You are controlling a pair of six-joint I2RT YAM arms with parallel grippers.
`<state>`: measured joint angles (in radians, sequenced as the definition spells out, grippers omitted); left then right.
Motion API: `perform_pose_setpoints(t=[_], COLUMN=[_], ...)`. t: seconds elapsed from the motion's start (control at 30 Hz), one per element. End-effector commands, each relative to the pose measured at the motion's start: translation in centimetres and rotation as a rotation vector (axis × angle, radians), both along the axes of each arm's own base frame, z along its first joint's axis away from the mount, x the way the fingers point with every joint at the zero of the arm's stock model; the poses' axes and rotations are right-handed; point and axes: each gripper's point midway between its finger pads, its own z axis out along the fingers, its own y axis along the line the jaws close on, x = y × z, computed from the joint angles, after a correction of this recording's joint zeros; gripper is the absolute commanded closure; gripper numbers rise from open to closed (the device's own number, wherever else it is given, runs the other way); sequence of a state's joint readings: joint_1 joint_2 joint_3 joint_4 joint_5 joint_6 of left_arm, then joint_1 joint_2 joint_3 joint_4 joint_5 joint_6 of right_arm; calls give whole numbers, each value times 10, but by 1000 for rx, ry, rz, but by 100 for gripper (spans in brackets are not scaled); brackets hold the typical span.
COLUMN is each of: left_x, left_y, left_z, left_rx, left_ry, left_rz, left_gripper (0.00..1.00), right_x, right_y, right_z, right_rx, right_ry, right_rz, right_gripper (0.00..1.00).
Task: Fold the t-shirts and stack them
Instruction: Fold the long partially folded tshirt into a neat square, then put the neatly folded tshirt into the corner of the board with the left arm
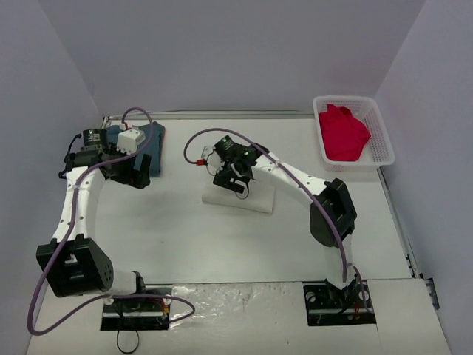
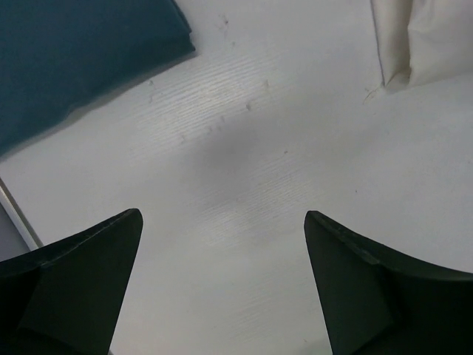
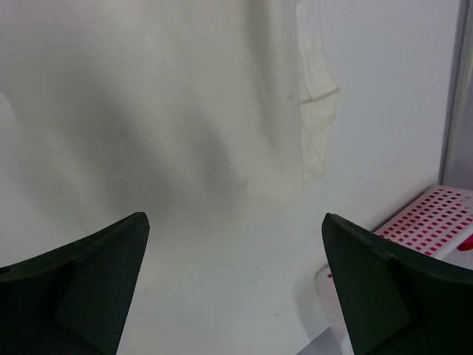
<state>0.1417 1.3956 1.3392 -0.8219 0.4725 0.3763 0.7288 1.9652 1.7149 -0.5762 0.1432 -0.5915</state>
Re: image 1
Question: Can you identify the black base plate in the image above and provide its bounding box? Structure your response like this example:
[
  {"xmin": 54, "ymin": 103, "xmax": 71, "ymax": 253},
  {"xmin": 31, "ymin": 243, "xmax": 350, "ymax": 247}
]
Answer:
[
  {"xmin": 100, "ymin": 297, "xmax": 171, "ymax": 331},
  {"xmin": 303, "ymin": 280, "xmax": 376, "ymax": 327}
]

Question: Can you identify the folded teal t shirt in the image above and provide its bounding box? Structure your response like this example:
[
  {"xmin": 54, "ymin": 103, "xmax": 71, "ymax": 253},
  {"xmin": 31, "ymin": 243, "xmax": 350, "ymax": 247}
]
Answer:
[{"xmin": 106, "ymin": 121, "xmax": 166, "ymax": 178}]

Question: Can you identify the white plastic basket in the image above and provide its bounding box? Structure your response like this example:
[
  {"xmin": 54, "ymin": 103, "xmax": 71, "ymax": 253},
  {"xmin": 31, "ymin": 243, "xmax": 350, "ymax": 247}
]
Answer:
[{"xmin": 313, "ymin": 95, "xmax": 395, "ymax": 172}]

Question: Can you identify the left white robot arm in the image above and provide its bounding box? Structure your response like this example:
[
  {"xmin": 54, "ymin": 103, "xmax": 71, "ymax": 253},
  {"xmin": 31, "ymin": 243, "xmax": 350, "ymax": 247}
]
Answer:
[{"xmin": 36, "ymin": 126, "xmax": 153, "ymax": 309}]

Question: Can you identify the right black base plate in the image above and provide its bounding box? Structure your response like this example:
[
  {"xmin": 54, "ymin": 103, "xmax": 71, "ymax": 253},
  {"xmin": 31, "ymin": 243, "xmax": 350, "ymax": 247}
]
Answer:
[{"xmin": 303, "ymin": 280, "xmax": 376, "ymax": 327}]

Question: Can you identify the red t shirt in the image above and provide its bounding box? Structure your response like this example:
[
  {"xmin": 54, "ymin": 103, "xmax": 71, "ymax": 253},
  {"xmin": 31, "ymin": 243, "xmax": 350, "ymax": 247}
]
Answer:
[{"xmin": 319, "ymin": 104, "xmax": 371, "ymax": 162}]

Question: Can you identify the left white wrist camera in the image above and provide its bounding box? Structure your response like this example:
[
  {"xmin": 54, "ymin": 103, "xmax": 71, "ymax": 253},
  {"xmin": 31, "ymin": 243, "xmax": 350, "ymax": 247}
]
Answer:
[{"xmin": 116, "ymin": 129, "xmax": 146, "ymax": 155}]

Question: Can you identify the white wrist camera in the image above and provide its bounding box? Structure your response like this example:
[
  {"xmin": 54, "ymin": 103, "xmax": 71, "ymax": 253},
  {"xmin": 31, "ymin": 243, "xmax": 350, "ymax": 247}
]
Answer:
[
  {"xmin": 197, "ymin": 145, "xmax": 222, "ymax": 169},
  {"xmin": 116, "ymin": 129, "xmax": 146, "ymax": 155}
]

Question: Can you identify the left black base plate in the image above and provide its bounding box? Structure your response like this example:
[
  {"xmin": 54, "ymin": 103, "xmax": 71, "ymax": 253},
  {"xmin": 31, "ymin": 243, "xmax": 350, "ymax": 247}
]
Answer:
[{"xmin": 100, "ymin": 297, "xmax": 171, "ymax": 331}]

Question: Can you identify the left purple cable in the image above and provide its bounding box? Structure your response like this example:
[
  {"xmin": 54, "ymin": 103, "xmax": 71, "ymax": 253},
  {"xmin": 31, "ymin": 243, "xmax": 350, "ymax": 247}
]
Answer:
[{"xmin": 27, "ymin": 106, "xmax": 196, "ymax": 336}]

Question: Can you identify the white t shirt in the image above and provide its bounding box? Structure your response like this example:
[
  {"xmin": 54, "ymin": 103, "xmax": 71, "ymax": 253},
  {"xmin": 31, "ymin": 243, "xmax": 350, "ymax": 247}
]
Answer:
[{"xmin": 202, "ymin": 180, "xmax": 275, "ymax": 214}]

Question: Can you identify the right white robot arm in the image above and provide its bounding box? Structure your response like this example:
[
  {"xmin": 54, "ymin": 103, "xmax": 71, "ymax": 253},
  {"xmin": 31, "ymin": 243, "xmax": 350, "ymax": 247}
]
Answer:
[{"xmin": 211, "ymin": 135, "xmax": 357, "ymax": 305}]

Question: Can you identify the aluminium table rail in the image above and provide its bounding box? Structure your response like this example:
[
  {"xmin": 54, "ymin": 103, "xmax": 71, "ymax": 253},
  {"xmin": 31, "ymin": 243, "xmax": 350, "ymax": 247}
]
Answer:
[{"xmin": 102, "ymin": 108, "xmax": 315, "ymax": 120}]

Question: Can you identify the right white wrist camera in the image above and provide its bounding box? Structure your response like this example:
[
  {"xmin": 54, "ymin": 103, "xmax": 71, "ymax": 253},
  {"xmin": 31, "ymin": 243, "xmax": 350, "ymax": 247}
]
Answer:
[{"xmin": 197, "ymin": 145, "xmax": 222, "ymax": 169}]

